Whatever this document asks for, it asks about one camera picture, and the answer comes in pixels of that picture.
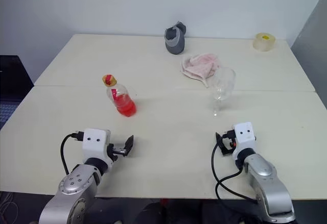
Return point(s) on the plastic bottle red liquid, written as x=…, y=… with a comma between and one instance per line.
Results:
x=125, y=105

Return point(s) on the pink cloth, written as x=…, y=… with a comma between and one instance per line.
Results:
x=198, y=65

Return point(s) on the grey crumpled cloth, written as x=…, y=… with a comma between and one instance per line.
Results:
x=175, y=46

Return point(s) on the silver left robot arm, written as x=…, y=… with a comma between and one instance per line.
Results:
x=74, y=183

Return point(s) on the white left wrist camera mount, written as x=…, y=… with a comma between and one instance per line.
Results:
x=94, y=147

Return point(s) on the translucent tape roll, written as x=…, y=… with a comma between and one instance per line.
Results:
x=263, y=44

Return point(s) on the clear wine glass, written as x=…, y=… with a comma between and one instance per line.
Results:
x=222, y=91

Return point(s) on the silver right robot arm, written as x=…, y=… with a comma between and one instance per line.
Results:
x=265, y=178

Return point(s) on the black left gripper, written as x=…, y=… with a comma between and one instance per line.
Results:
x=111, y=153

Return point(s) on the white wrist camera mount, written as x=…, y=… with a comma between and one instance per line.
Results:
x=94, y=147
x=245, y=138

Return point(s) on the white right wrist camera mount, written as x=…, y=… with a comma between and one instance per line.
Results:
x=245, y=138

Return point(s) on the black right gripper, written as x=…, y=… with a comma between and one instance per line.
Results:
x=229, y=136

